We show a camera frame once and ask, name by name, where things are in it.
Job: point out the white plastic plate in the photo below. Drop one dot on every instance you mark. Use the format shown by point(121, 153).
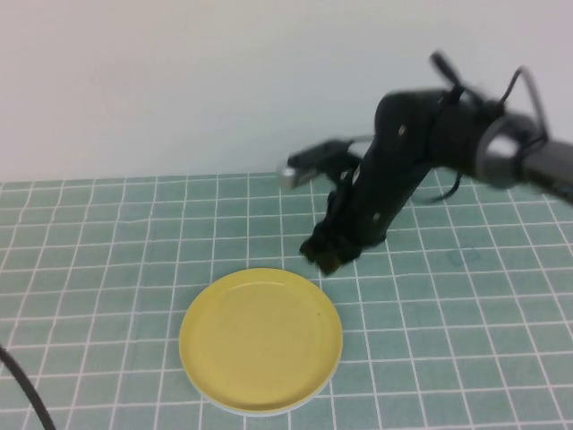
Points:
point(268, 413)

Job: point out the green checked table cloth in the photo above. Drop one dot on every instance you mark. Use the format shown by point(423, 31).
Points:
point(134, 224)

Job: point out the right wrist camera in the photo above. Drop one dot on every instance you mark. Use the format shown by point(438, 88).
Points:
point(295, 174)

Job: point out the yellow plastic plate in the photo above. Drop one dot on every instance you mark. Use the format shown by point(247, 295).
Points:
point(259, 340)

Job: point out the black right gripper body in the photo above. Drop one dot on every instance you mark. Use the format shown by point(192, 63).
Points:
point(358, 215)

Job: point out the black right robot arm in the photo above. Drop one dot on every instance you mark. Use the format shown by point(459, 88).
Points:
point(447, 134)

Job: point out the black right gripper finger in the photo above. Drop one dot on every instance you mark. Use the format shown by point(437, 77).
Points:
point(315, 253)
point(344, 260)

